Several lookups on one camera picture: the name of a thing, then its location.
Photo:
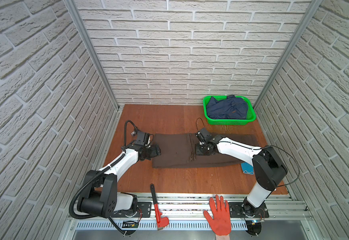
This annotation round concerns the red pipe wrench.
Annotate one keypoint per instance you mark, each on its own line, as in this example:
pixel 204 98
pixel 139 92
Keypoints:
pixel 162 222

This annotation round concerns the green plastic basket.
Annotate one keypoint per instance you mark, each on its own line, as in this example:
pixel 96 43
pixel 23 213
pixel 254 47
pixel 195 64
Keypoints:
pixel 251 115

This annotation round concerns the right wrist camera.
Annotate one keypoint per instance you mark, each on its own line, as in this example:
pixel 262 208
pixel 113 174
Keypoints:
pixel 203 135

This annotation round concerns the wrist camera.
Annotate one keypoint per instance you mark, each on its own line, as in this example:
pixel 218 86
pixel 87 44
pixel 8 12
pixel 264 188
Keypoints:
pixel 143 139
pixel 203 135

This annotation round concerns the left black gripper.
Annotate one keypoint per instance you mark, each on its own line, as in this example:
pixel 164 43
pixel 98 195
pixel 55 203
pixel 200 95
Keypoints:
pixel 154 151

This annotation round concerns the red gloved hand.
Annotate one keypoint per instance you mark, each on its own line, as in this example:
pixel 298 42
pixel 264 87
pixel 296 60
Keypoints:
pixel 220 223

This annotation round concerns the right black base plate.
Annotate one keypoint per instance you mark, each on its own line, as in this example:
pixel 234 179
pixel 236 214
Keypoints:
pixel 245 210

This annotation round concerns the brown trousers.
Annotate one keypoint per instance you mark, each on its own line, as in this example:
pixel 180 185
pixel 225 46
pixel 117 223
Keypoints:
pixel 178 151

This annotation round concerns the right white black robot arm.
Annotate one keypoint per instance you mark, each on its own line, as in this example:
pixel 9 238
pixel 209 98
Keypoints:
pixel 269 169

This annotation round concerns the small black electronics box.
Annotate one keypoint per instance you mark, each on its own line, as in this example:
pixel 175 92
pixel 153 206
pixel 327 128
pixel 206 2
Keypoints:
pixel 130 225

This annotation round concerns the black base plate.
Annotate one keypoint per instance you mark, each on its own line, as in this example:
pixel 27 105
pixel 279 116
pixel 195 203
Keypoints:
pixel 245 210
pixel 139 210

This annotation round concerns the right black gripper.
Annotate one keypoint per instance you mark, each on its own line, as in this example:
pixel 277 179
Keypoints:
pixel 197 150

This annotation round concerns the navy blue trousers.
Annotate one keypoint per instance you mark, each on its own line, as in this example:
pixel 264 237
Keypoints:
pixel 230 108

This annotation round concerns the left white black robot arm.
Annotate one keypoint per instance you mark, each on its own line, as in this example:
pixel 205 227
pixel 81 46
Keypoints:
pixel 99 196

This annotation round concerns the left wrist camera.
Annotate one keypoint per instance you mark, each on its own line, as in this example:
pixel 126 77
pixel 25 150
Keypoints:
pixel 143 139

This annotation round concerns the aluminium rail frame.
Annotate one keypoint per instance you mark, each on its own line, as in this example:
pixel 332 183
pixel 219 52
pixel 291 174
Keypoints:
pixel 185 212

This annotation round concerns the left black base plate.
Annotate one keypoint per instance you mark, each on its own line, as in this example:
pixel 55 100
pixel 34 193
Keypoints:
pixel 139 210

